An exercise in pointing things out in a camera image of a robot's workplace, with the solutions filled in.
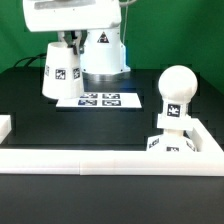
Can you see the white lamp shade with tags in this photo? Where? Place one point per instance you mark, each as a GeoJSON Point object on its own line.
{"type": "Point", "coordinates": [62, 75]}

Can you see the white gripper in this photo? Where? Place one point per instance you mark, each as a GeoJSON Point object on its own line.
{"type": "Point", "coordinates": [68, 15]}

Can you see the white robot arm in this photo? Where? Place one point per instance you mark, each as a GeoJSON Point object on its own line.
{"type": "Point", "coordinates": [104, 54]}

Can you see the white lamp bulb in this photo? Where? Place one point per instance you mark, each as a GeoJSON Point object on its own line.
{"type": "Point", "coordinates": [177, 85]}

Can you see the white sheet with tags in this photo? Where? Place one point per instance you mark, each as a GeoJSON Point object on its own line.
{"type": "Point", "coordinates": [102, 100]}

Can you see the white U-shaped frame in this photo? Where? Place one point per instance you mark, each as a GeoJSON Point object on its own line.
{"type": "Point", "coordinates": [208, 160]}

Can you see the white lamp base with tags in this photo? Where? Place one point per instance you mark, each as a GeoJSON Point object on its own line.
{"type": "Point", "coordinates": [172, 139]}

